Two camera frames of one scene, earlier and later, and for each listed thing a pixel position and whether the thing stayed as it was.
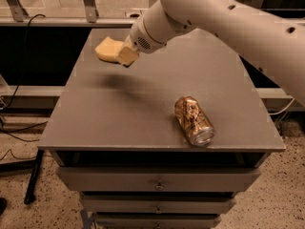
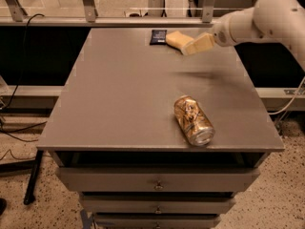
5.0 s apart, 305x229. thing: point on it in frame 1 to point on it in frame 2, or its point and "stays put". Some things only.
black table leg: [30, 195] stays put
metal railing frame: [12, 14] stays put
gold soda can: [195, 124] stays put
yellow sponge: [107, 50] to [178, 39]
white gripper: [140, 39] to [221, 35]
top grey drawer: [156, 178] stays put
